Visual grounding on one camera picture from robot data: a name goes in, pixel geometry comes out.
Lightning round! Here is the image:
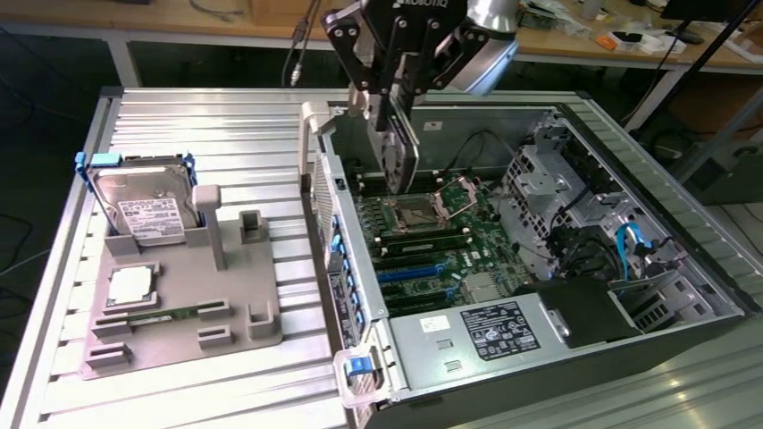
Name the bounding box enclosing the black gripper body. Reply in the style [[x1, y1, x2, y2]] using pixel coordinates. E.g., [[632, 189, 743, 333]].
[[356, 0, 472, 55]]

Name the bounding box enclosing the graphics card with metal bracket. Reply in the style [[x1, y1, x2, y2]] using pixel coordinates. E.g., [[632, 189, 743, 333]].
[[348, 53, 423, 198]]

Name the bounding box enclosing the metal socket cover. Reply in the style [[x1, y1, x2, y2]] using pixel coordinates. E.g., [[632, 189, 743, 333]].
[[432, 176, 484, 220]]

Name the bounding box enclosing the wooden workbench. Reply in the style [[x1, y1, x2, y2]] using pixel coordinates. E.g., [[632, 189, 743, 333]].
[[0, 0, 763, 72]]

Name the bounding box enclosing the white plastic tray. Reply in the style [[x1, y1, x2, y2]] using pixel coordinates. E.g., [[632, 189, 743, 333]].
[[611, 29, 676, 55]]

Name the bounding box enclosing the metal disk bay cage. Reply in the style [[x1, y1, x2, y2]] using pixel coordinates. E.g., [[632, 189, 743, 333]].
[[499, 111, 634, 278]]

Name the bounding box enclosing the CPU socket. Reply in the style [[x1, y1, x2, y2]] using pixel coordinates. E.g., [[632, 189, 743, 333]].
[[389, 195, 445, 233]]

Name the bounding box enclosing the black monitor stand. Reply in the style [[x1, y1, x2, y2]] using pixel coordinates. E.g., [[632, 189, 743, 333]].
[[659, 0, 712, 45]]

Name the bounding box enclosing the black tripod pole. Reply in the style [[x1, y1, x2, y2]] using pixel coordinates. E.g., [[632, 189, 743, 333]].
[[619, 0, 758, 130]]

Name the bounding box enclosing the hard disk in blue carrier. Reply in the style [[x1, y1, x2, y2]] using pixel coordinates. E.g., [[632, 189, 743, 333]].
[[73, 150, 201, 248]]

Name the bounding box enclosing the silver chipset heat sink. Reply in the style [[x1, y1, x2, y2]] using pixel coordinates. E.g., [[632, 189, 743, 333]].
[[461, 272, 503, 304]]

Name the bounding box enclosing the grey parts rack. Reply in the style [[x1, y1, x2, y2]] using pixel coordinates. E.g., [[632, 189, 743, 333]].
[[76, 182, 285, 381]]

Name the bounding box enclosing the black plastic air shroud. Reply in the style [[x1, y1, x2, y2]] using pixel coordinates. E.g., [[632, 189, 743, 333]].
[[535, 279, 646, 349]]

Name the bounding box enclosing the silver CPU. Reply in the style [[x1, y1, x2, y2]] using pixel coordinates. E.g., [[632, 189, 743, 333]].
[[107, 267, 157, 301]]

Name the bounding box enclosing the grey power supply unit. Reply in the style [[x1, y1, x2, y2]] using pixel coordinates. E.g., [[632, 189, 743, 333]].
[[387, 292, 573, 390]]

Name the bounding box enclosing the green RAM stick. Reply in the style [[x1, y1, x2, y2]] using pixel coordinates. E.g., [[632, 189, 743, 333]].
[[128, 308, 204, 325]]

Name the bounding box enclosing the open black PC case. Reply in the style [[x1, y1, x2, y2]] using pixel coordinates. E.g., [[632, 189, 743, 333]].
[[297, 100, 763, 429]]

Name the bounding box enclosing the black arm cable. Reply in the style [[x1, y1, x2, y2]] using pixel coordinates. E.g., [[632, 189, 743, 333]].
[[280, 0, 323, 87]]

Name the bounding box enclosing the grey case handle block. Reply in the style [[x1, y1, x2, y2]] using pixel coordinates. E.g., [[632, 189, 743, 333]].
[[297, 100, 336, 136]]

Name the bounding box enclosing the black looped wire in case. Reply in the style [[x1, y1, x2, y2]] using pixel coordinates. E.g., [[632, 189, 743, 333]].
[[449, 129, 517, 173]]

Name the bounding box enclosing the blue disk wire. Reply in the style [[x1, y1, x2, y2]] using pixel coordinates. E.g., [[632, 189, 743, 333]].
[[612, 221, 655, 282]]

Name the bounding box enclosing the grey case handle with blue latch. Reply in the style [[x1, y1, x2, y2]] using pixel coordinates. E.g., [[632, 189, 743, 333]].
[[331, 347, 388, 408]]

